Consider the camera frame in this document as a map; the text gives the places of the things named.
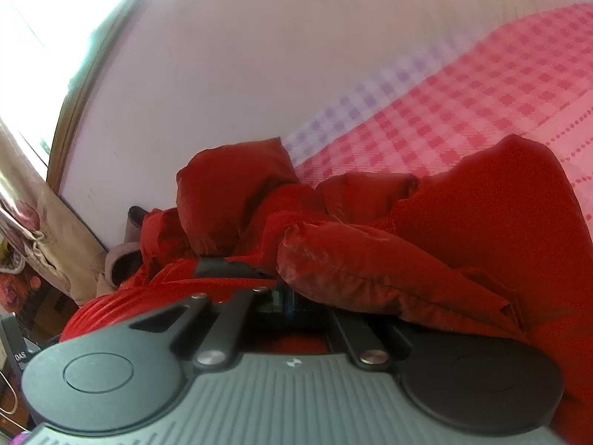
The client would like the wooden window frame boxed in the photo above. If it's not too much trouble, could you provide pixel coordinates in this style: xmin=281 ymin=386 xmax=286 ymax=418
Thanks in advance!
xmin=45 ymin=0 xmax=156 ymax=193

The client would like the red floral cloth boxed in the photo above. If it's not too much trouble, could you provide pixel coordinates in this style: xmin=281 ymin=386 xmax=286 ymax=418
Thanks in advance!
xmin=0 ymin=270 xmax=53 ymax=317

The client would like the pink checkered bedsheet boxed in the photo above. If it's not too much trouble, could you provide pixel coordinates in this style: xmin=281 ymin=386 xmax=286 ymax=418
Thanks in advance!
xmin=282 ymin=2 xmax=593 ymax=251

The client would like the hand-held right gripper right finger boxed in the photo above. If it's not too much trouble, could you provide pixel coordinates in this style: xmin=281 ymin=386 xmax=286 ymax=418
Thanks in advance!
xmin=324 ymin=308 xmax=415 ymax=372

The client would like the beige floral curtain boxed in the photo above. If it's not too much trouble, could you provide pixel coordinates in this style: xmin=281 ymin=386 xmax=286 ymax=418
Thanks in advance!
xmin=0 ymin=116 xmax=114 ymax=307

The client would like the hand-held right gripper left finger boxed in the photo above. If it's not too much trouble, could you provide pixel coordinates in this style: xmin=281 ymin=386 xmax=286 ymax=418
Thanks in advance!
xmin=130 ymin=286 xmax=279 ymax=374

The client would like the red puffer jacket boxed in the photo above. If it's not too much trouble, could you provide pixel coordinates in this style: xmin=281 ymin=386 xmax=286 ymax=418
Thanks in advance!
xmin=60 ymin=134 xmax=593 ymax=445

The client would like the beige brown garment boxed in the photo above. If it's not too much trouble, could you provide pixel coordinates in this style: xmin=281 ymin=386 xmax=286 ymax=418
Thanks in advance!
xmin=104 ymin=205 xmax=150 ymax=289

